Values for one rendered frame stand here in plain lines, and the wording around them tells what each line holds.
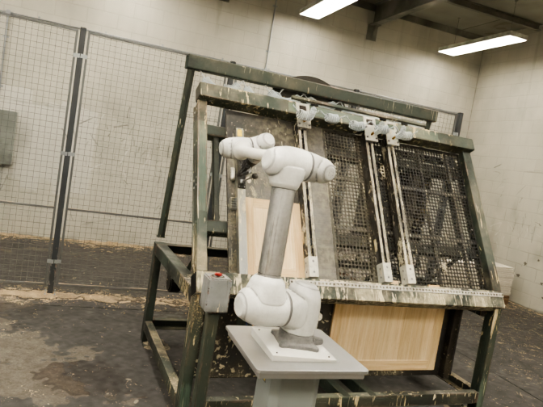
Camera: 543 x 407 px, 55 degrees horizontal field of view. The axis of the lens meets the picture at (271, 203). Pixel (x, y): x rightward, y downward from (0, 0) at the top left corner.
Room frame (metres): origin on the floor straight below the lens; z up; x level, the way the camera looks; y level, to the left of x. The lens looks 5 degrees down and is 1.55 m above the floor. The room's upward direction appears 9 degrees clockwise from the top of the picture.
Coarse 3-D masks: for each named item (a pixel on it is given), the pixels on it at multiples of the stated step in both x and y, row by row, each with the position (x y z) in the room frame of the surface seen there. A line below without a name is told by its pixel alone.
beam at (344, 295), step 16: (208, 272) 2.78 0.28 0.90; (192, 288) 2.76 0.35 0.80; (240, 288) 2.81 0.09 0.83; (320, 288) 3.01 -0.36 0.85; (336, 288) 3.06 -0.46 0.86; (352, 288) 3.11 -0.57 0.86; (448, 288) 3.41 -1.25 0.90; (368, 304) 3.21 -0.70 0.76; (384, 304) 3.23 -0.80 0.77; (400, 304) 3.25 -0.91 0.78; (416, 304) 3.28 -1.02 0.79; (432, 304) 3.31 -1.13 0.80; (448, 304) 3.35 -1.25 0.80; (464, 304) 3.41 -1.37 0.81; (480, 304) 3.46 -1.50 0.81; (496, 304) 3.52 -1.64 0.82
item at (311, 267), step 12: (312, 108) 3.37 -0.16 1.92; (300, 120) 3.45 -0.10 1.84; (300, 132) 3.45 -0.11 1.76; (300, 144) 3.41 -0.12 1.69; (300, 192) 3.29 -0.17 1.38; (300, 204) 3.26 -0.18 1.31; (312, 204) 3.23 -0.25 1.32; (312, 216) 3.19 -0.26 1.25; (312, 228) 3.16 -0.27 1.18; (312, 240) 3.12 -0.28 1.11; (312, 252) 3.10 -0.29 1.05; (312, 264) 3.04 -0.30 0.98; (312, 276) 3.00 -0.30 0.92
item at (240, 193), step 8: (240, 128) 3.31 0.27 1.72; (240, 136) 3.28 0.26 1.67; (240, 192) 3.10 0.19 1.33; (240, 200) 3.07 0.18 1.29; (240, 208) 3.05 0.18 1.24; (240, 216) 3.02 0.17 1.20; (240, 224) 3.00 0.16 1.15; (240, 232) 2.98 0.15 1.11; (240, 240) 2.95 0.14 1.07; (240, 248) 2.93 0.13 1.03; (240, 256) 2.91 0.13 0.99; (240, 264) 2.88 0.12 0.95; (240, 272) 2.86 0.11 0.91
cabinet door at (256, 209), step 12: (252, 204) 3.12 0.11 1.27; (264, 204) 3.15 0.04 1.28; (252, 216) 3.08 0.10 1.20; (264, 216) 3.12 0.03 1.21; (300, 216) 3.22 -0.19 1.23; (252, 228) 3.05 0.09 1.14; (264, 228) 3.08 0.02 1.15; (300, 228) 3.18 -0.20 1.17; (252, 240) 3.01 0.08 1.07; (288, 240) 3.11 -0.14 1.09; (300, 240) 3.14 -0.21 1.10; (252, 252) 2.97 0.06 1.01; (288, 252) 3.08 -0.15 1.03; (300, 252) 3.11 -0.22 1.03; (252, 264) 2.94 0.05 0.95; (288, 264) 3.04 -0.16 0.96; (300, 264) 3.07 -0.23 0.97; (288, 276) 3.00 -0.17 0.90; (300, 276) 3.03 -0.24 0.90
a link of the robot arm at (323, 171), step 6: (312, 156) 2.21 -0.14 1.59; (318, 156) 2.23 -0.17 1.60; (318, 162) 2.21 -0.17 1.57; (324, 162) 2.20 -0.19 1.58; (330, 162) 2.23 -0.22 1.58; (312, 168) 2.19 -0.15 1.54; (318, 168) 2.20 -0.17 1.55; (324, 168) 2.19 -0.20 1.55; (330, 168) 2.20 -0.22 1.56; (312, 174) 2.20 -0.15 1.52; (318, 174) 2.19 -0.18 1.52; (324, 174) 2.19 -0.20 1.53; (330, 174) 2.21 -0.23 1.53; (306, 180) 2.22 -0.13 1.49; (312, 180) 2.22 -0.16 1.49; (318, 180) 2.21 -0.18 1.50; (324, 180) 2.20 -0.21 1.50; (330, 180) 2.23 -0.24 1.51
